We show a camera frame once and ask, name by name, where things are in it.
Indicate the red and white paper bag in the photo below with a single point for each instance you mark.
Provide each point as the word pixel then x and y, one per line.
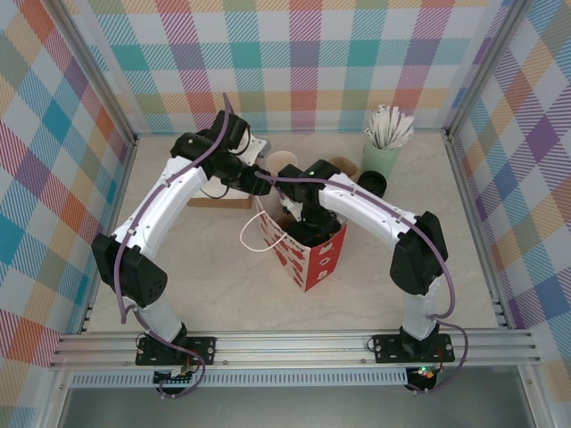
pixel 321 267

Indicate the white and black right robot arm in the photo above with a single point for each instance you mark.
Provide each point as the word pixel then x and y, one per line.
pixel 366 205

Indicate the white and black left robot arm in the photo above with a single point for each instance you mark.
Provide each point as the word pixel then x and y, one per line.
pixel 160 205

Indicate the white paper napkin stack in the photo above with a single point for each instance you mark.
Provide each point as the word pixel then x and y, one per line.
pixel 232 192

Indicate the brown cardboard napkin box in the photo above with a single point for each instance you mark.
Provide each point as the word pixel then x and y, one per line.
pixel 223 203

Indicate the black plastic cup lid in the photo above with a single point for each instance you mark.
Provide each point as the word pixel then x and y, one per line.
pixel 374 180

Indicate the mint green stick holder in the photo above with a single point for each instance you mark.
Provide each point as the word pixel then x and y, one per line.
pixel 379 160

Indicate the white paper-wrapped stick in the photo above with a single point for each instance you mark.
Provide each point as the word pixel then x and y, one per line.
pixel 393 120
pixel 371 137
pixel 382 120
pixel 401 127
pixel 375 127
pixel 406 136

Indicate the aluminium side rail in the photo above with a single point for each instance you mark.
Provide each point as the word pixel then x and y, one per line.
pixel 473 218
pixel 115 214

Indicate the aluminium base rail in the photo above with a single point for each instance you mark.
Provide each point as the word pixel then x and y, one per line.
pixel 290 345

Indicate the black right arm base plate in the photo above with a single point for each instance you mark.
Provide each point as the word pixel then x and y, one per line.
pixel 388 350

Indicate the aluminium frame post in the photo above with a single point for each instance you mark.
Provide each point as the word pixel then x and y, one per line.
pixel 98 67
pixel 484 67

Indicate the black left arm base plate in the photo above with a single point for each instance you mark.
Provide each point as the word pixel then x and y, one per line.
pixel 205 348

